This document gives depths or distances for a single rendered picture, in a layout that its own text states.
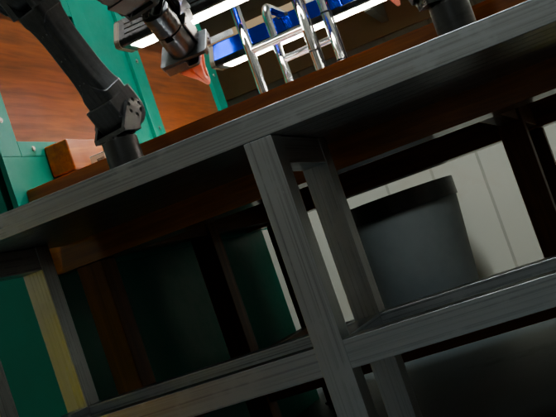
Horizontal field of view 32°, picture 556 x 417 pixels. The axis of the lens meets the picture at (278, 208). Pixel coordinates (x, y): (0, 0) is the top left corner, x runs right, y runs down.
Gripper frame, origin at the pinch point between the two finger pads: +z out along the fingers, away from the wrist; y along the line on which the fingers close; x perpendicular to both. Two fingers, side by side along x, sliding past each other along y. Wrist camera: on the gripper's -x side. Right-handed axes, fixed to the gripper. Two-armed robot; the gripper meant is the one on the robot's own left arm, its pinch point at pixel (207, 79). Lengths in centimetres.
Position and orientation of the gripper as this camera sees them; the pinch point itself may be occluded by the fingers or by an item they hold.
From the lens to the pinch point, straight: 201.4
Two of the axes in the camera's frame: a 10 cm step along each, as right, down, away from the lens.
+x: 0.3, 7.5, -6.6
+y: -8.9, 3.2, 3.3
